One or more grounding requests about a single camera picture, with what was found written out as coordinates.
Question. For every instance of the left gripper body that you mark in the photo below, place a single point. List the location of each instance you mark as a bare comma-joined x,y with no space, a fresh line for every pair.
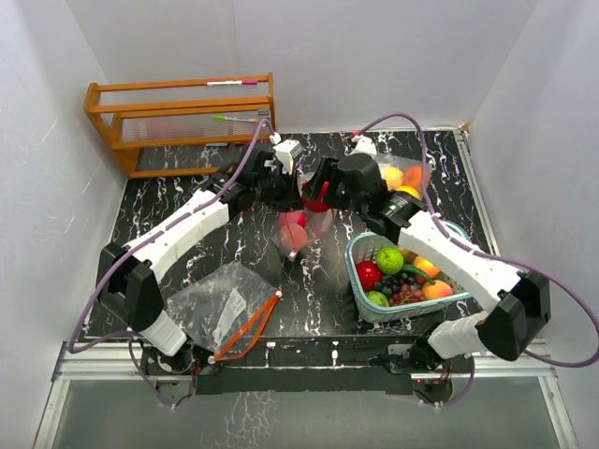
276,190

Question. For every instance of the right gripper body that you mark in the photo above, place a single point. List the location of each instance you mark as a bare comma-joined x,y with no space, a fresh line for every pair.
348,200

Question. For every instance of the red apple toy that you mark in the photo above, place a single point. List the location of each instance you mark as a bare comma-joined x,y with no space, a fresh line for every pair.
297,217
369,275

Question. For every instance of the pink red dragonfruit toy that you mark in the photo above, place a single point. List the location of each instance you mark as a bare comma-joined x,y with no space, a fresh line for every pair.
313,206

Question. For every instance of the yellow pear toy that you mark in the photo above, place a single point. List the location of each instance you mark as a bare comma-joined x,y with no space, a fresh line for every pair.
393,178

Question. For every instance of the orange zipper bag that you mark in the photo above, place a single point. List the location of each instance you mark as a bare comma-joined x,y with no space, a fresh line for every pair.
225,312
318,224

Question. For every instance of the blue zipper plastic bag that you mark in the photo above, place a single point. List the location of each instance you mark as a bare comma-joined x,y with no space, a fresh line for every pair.
402,163

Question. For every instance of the pink fruit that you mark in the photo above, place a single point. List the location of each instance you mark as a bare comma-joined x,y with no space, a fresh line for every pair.
293,237

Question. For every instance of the orange pumpkin toy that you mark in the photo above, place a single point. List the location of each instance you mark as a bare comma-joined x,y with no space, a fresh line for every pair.
413,177

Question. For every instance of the orange yellow peach toy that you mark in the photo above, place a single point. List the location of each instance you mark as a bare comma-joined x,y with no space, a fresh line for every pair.
431,271

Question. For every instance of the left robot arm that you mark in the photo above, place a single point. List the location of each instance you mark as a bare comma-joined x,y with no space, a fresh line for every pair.
129,275

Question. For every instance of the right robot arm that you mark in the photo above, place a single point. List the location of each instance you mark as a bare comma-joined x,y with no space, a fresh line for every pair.
515,302

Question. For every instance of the green fruit toy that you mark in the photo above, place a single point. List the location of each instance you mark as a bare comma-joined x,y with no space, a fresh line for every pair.
378,299
389,260

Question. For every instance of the green cucumber toy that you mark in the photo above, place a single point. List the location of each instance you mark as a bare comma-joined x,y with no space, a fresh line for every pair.
419,273

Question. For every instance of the green marker pen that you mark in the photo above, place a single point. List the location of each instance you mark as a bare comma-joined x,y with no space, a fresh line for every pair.
225,118

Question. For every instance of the light blue plastic basket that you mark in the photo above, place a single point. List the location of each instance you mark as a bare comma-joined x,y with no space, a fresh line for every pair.
363,247

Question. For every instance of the dark grape bunch toy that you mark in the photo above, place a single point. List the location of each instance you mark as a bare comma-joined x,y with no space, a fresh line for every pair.
400,289

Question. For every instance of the pink white marker pen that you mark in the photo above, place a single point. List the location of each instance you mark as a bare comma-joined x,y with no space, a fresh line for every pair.
232,83

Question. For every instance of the wooden shelf rack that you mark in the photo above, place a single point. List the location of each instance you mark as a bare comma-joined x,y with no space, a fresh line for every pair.
137,116

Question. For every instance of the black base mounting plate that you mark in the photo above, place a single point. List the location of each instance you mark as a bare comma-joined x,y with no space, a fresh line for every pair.
353,363

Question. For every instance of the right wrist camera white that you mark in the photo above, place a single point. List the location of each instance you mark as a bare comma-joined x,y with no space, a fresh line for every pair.
360,144

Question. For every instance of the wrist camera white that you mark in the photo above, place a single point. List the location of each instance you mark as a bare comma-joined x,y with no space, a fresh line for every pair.
360,144
286,151

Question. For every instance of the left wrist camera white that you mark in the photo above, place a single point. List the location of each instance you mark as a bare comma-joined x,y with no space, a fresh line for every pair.
286,151

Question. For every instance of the aluminium rail frame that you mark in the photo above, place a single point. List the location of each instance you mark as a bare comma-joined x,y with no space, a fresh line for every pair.
98,400

